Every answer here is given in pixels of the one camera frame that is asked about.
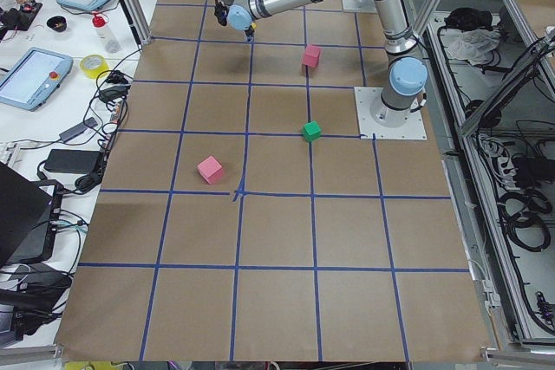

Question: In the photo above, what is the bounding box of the yellow tape roll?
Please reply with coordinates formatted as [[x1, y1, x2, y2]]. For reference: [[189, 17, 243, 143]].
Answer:
[[80, 54, 109, 79]]

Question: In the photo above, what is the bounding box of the black laptop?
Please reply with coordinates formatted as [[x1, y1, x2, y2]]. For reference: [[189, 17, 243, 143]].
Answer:
[[1, 164, 62, 266]]

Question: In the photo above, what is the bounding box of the pink cube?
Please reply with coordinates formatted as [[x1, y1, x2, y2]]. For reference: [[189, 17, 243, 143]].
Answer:
[[302, 44, 322, 68], [197, 155, 224, 185]]

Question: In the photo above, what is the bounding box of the white cloth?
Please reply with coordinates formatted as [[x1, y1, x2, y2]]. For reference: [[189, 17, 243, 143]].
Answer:
[[447, 29, 501, 65]]

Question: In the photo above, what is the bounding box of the pink cube centre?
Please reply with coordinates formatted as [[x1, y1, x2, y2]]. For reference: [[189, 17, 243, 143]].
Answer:
[[302, 44, 322, 68]]

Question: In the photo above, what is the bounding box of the black bowl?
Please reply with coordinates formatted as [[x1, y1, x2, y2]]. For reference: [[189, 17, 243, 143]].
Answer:
[[47, 16, 68, 33]]

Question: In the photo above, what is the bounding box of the black power adapter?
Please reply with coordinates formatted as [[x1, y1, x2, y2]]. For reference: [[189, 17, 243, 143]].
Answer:
[[44, 149, 101, 174]]

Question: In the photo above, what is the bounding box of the teach pendant near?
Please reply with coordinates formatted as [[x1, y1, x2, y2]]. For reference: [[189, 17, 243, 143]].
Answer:
[[1, 47, 74, 111]]

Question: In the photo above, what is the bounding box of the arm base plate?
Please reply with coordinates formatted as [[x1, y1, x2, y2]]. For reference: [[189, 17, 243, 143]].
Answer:
[[342, 0, 377, 14], [354, 87, 428, 140]]

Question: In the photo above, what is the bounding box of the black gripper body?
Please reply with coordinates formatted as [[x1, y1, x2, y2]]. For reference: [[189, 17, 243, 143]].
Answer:
[[214, 0, 229, 26]]

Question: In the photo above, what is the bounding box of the red cap squeeze bottle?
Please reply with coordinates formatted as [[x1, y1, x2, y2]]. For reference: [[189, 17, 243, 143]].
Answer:
[[92, 13, 121, 54]]

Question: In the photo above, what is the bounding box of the green cube near arm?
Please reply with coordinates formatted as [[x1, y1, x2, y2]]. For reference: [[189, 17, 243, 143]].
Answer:
[[302, 120, 322, 143]]

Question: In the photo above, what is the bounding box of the pink cube far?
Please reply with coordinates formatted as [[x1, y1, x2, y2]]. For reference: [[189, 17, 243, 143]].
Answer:
[[197, 155, 224, 185]]

